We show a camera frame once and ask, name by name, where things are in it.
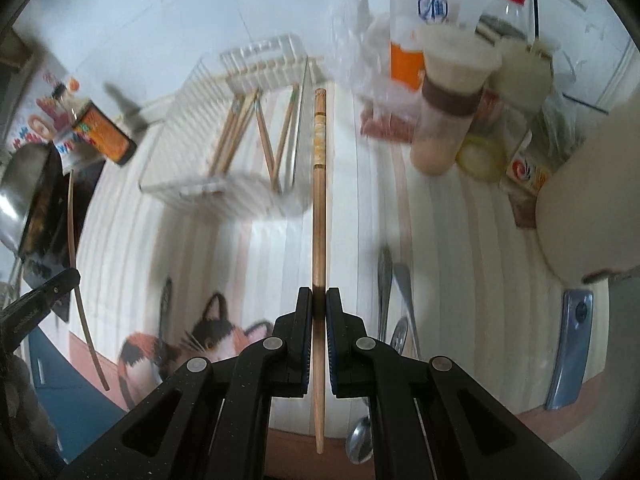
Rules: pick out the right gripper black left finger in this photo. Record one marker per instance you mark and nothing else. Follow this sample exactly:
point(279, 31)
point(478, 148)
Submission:
point(291, 368)

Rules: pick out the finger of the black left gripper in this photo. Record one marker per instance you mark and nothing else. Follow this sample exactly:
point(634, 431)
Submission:
point(25, 313)

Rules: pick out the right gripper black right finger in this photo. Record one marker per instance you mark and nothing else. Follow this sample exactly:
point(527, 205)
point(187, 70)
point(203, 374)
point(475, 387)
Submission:
point(348, 374)

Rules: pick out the yellow-band wooden chopstick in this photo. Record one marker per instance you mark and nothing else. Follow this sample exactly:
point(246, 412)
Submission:
point(318, 350)

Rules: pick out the green-band wooden chopstick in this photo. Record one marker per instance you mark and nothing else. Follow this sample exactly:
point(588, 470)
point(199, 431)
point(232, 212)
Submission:
point(283, 137)

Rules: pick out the large hammered steel spoon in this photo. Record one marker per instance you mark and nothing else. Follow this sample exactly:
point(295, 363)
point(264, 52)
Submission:
point(359, 444)

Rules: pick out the steel wok with lid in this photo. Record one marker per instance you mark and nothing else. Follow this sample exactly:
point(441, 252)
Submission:
point(28, 185)

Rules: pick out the plain bamboo chopstick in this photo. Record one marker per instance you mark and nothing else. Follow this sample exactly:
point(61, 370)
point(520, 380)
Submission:
point(265, 139)

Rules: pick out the thin bamboo chopstick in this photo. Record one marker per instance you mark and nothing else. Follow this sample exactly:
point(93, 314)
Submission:
point(238, 132)

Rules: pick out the dark soy sauce bottle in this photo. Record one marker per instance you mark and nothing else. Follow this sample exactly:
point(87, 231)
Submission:
point(88, 121)

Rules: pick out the clear plastic utensil basket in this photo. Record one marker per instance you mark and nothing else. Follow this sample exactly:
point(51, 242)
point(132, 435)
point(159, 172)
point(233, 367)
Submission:
point(176, 170)

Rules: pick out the blue smartphone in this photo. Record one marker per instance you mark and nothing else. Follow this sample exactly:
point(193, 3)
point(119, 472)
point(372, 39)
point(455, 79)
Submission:
point(573, 349)

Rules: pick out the yellowish glass jar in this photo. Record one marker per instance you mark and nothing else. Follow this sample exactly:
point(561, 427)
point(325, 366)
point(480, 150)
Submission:
point(482, 158)

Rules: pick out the small red-logo packet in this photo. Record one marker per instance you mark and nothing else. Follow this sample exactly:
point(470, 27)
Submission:
point(523, 170)

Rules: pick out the bamboo chopstick thick top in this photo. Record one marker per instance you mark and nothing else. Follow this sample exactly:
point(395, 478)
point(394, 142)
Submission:
point(229, 123)

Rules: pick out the brown-band plastic cup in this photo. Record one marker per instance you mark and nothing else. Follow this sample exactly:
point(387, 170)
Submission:
point(458, 64)

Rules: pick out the clear plastic bag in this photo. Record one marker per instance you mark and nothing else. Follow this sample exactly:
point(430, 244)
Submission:
point(359, 58)

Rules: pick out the orange-label plastic bottle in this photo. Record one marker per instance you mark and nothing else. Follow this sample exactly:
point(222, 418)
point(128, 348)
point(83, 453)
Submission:
point(407, 63)

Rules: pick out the red-cap clear bottle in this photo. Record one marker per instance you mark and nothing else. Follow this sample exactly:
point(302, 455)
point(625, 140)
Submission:
point(503, 19)

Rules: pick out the smooth-handled steel spoon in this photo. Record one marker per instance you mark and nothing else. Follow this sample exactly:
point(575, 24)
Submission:
point(403, 278)

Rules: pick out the hammered-handle steel utensil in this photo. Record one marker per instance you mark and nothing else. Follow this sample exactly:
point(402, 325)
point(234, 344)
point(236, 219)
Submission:
point(384, 289)

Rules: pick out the dark steel utensil handle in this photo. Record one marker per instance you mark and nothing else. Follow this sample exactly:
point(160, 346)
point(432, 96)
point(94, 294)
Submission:
point(165, 307)

